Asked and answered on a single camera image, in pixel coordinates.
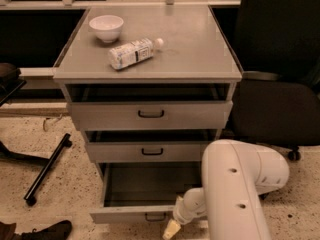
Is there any black stand leg with casters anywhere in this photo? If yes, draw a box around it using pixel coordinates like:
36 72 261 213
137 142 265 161
0 133 72 206

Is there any dark object on left table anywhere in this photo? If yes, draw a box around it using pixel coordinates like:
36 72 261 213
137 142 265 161
0 63 26 106

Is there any black office chair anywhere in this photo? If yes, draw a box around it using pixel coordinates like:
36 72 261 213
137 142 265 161
230 0 320 160

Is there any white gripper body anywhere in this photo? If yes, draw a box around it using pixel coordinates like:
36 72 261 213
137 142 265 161
173 188 206 225

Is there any white ceramic bowl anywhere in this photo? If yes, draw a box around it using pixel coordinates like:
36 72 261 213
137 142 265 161
89 15 124 43

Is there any white plastic bottle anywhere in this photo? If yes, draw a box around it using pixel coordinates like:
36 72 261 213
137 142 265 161
108 38 164 70

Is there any grey drawer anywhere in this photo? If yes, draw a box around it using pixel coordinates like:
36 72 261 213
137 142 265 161
90 162 201 224
67 101 232 130
85 141 210 163

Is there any black shoe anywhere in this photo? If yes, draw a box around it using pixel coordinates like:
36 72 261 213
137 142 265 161
21 220 72 240

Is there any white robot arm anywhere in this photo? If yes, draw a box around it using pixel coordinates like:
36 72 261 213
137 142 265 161
163 139 289 240

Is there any grey drawer cabinet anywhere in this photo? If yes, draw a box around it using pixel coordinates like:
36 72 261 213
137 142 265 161
52 4 243 198

